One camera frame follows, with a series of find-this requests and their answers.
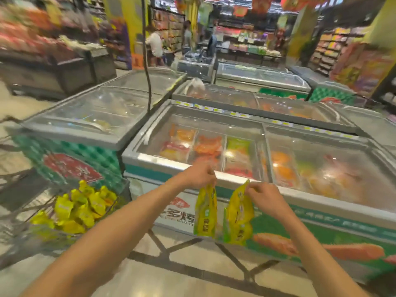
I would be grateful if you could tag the orange plastic stool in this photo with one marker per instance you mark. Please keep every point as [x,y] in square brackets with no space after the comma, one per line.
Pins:
[137,61]

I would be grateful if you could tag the chest freezer with sausage picture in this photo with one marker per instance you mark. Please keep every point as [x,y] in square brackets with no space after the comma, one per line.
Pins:
[309,213]

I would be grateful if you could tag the person's left forearm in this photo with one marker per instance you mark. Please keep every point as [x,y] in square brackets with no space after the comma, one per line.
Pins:
[117,238]

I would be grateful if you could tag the yellow pouch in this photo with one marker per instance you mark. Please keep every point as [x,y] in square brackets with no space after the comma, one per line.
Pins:
[239,213]
[205,213]

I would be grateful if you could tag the pale frozen food packs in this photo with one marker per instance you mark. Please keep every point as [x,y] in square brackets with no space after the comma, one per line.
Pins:
[99,123]

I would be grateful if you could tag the orange red frozen food packs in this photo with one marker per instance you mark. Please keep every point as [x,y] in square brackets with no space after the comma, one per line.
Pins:
[210,145]

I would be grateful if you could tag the green sided chest freezer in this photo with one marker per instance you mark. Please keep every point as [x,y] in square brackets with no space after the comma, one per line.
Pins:
[328,94]

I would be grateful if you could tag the person's right hand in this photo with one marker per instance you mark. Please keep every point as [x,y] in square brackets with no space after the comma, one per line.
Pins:
[267,199]

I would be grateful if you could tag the grey glass lid chest freezer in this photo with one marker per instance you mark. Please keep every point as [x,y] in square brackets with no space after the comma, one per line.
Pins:
[263,75]
[278,105]

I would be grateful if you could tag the green checked chest freezer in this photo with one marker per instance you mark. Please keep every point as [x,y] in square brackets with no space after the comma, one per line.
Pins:
[102,105]
[371,120]

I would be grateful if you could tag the pile of red snack packets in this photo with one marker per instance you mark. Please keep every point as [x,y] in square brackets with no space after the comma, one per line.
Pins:
[28,37]

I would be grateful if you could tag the person's left hand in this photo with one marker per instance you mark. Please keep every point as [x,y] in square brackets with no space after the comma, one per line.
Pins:
[199,176]

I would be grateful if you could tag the dark wood panel display stand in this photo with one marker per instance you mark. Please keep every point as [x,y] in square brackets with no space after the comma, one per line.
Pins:
[103,66]
[46,74]

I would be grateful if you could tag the dark store shelving unit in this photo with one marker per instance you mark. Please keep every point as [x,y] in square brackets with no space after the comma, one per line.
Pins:
[328,52]

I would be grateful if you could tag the yellow paper tag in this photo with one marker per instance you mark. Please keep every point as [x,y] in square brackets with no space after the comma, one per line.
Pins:
[158,100]
[174,84]

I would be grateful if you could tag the person's right forearm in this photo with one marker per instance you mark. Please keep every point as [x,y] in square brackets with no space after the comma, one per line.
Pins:
[315,259]

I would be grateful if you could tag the white plastic bag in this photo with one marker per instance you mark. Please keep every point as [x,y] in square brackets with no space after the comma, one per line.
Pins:
[195,85]

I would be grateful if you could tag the group of yellow pouches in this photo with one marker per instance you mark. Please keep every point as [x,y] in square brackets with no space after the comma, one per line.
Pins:
[77,210]

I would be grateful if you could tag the rows of colourful shelf packets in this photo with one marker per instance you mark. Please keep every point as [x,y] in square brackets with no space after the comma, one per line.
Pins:
[331,46]

